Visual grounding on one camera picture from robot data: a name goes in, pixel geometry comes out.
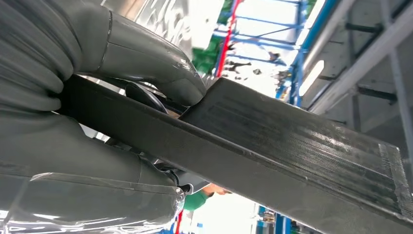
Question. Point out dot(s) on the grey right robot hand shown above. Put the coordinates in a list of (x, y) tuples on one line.
[(80, 181)]

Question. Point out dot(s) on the person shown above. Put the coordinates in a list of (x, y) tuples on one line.
[(197, 202)]

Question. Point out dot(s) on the red pole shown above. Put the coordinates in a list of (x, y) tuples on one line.
[(227, 38)]

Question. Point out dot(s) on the ceiling light tube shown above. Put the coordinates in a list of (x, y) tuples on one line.
[(311, 77)]

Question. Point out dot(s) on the blue steel frame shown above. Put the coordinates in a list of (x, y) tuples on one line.
[(298, 64)]

